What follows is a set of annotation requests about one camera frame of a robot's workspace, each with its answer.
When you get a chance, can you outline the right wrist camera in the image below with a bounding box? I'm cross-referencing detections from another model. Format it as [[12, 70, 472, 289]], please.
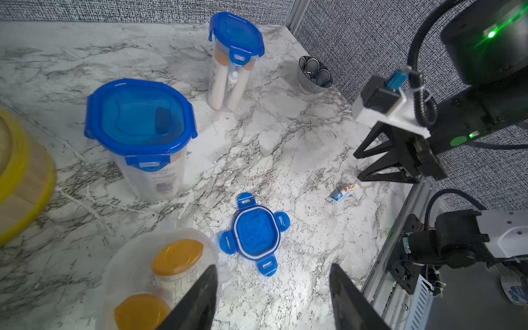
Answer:
[[352, 65, 430, 138]]

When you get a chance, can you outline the orange cap bottle front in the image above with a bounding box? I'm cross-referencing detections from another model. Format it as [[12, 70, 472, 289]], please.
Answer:
[[151, 239, 204, 281]]

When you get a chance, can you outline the blue lid back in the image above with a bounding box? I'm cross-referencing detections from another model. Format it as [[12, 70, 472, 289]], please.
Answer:
[[208, 12, 265, 67]]

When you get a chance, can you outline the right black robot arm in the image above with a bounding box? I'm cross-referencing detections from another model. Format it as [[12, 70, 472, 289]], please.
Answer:
[[353, 1, 527, 268]]

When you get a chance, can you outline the blue lid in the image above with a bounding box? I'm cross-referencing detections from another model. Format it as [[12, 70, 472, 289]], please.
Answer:
[[219, 192, 290, 277], [208, 12, 265, 67], [84, 78, 198, 172]]

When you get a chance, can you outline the orange cap bottle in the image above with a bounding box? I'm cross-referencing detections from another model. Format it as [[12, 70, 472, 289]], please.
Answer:
[[151, 239, 204, 281], [114, 294, 171, 329]]

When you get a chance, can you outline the yellow bamboo steamer basket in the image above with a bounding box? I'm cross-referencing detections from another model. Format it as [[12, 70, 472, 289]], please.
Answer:
[[1, 109, 56, 246]]

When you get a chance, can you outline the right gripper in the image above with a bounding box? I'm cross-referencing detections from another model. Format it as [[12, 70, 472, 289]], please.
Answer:
[[354, 122, 447, 184]]

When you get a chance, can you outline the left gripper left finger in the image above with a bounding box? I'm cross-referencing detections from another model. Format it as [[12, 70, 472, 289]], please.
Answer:
[[156, 265, 218, 330]]

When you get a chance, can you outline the toothpaste tube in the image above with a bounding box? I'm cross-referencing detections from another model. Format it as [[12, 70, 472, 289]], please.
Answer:
[[326, 184, 357, 204]]

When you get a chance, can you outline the clear container back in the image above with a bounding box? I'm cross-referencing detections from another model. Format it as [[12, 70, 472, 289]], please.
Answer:
[[208, 37, 260, 111]]

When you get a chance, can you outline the clear container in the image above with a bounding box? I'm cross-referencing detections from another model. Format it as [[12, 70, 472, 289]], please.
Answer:
[[208, 37, 260, 111], [84, 78, 197, 203], [92, 228, 228, 329]]

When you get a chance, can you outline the dark blue bowl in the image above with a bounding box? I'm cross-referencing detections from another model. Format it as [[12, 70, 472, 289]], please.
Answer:
[[297, 55, 334, 94]]

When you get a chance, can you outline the clear container front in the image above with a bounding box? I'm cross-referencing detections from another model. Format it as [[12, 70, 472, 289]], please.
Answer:
[[92, 228, 228, 329]]

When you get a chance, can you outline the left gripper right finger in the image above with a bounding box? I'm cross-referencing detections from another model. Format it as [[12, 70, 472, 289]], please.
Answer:
[[329, 263, 390, 330]]

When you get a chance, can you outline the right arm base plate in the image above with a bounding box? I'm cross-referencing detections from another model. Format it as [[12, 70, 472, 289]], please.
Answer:
[[386, 214, 431, 295]]

